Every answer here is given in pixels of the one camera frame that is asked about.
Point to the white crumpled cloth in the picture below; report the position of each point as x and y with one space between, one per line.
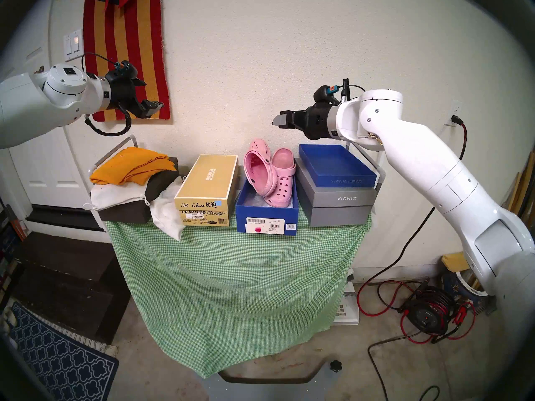
167 216

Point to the white light switch plate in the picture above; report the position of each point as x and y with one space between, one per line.
73 45

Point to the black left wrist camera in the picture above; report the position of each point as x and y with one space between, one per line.
125 69

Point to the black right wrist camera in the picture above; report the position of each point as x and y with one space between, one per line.
326 94

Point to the grey Vionic shoe box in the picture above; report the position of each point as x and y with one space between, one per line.
338 212

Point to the white panel door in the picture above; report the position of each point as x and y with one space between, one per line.
46 174

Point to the grey pipe table rail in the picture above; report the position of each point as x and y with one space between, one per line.
368 162
113 150

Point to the dark wooden steps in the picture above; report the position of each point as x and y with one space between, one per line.
62 279

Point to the blue shoe box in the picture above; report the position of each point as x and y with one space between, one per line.
267 220

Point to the blue patterned rug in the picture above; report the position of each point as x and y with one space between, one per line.
62 362

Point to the pink clog shoe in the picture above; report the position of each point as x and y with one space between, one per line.
284 187
257 174

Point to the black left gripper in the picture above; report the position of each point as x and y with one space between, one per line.
119 91

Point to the white wall outlet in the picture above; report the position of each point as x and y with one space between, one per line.
456 110

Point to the black knob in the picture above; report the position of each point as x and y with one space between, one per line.
335 365

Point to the blue white bucket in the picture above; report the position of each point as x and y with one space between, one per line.
459 287

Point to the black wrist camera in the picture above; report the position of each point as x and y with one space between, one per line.
326 94
125 69

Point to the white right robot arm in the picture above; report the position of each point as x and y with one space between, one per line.
430 170

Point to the green checkered tablecloth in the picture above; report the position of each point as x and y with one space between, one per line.
234 287

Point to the red yellow striped flag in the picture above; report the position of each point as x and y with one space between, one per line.
125 36

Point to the cluttered storage shelf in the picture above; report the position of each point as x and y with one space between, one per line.
10 245

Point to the clear plastic bag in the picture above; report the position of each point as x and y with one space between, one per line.
255 199

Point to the small black white carton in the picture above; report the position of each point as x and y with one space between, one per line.
349 279

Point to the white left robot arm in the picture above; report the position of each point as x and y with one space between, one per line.
42 99

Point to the blue shoe box lid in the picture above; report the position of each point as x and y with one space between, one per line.
334 166

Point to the dark brown box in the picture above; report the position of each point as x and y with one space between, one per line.
125 215

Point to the black door threshold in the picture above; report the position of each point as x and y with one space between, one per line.
62 218

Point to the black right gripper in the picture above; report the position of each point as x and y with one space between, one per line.
317 120

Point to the white cardboard box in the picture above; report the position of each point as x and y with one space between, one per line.
347 310

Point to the gold Michael Kors shoe box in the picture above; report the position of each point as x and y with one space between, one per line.
207 178

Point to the orange folded cloth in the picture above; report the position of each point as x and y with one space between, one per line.
129 166

